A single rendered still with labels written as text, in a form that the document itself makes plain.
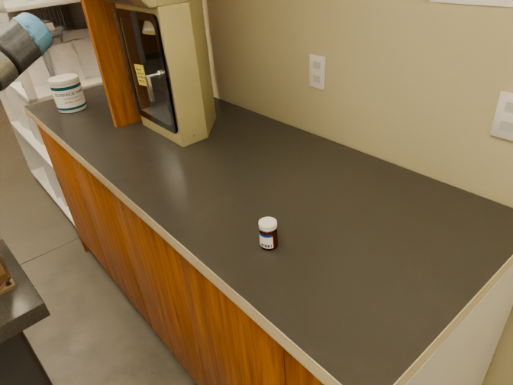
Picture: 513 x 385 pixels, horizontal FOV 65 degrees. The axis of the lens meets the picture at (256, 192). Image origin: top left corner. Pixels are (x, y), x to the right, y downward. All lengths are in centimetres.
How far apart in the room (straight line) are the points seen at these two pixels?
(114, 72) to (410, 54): 109
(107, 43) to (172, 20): 39
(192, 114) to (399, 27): 73
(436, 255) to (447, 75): 49
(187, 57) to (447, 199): 92
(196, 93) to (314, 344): 98
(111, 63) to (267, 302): 118
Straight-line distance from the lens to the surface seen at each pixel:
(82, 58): 269
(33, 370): 120
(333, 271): 92
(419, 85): 127
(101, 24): 171
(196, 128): 152
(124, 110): 178
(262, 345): 99
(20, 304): 103
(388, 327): 83
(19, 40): 90
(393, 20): 128
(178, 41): 142
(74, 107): 207
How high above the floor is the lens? 157
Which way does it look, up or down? 32 degrees down
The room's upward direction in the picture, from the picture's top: 4 degrees counter-clockwise
